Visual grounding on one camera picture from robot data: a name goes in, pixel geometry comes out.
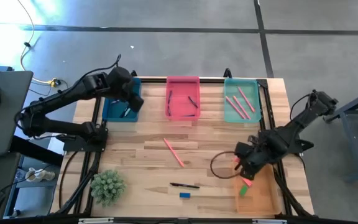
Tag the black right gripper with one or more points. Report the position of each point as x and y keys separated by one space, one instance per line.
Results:
x=255 y=154

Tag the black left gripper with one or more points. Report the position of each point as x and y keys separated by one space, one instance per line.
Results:
x=121 y=82

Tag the pink eraser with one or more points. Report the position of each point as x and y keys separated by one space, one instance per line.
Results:
x=248 y=182

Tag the plain black pen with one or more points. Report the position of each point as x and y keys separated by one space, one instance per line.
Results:
x=126 y=112

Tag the green eraser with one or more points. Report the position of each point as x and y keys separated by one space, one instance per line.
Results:
x=243 y=190

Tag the light purple pen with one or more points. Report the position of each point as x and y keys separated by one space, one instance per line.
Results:
x=115 y=101

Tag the short blue crayon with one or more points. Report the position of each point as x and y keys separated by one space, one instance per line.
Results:
x=168 y=110

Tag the dark blue crayon with print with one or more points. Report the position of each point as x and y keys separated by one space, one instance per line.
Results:
x=170 y=97

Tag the dark navy crayon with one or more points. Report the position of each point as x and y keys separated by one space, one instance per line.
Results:
x=188 y=115

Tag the dark purple crayon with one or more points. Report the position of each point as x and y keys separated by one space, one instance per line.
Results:
x=193 y=102

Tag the pink pencil with orange end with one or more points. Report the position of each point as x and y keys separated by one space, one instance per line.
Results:
x=241 y=107
x=246 y=99
x=235 y=108
x=173 y=152

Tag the black pen with white print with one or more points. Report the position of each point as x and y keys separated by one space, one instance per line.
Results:
x=185 y=185

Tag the blue eraser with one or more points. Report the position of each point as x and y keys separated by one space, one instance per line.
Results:
x=185 y=195

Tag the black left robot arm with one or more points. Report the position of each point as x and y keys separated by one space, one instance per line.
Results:
x=57 y=96

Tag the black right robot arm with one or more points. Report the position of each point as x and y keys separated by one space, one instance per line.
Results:
x=303 y=124

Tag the dark blue plastic bin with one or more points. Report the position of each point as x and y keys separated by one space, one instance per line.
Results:
x=113 y=113

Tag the orange plastic bin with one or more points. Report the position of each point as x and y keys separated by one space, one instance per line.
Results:
x=259 y=199

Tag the pink plastic bin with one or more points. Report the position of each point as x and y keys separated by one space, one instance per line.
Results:
x=182 y=99

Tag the light teal plastic bin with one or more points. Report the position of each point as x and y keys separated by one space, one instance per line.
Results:
x=252 y=90

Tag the green artificial plant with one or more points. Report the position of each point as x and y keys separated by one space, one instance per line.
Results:
x=107 y=188

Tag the white mug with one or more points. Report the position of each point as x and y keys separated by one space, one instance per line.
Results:
x=37 y=175

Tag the blue-grey side table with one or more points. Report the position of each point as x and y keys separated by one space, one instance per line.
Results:
x=353 y=104

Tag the grey desk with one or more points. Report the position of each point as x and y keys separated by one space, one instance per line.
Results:
x=8 y=102

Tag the white frame bracket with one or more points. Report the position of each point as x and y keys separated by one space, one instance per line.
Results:
x=96 y=220
x=269 y=221

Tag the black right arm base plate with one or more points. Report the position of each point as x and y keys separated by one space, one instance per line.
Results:
x=306 y=145

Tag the black aluminium table frame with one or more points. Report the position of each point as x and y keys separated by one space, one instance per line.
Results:
x=263 y=102

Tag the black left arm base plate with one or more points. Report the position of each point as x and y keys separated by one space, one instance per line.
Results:
x=73 y=144

